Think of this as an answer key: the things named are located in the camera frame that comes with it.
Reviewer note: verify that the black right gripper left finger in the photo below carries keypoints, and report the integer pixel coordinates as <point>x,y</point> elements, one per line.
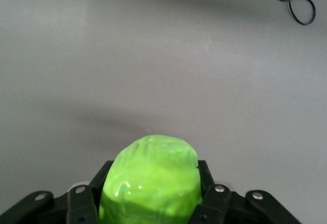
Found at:
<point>76,206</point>

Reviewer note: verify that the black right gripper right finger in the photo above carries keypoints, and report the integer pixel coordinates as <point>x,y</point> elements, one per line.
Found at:
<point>222,206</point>

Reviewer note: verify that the green toy apple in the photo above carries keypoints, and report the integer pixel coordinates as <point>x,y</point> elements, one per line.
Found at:
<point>153,178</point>

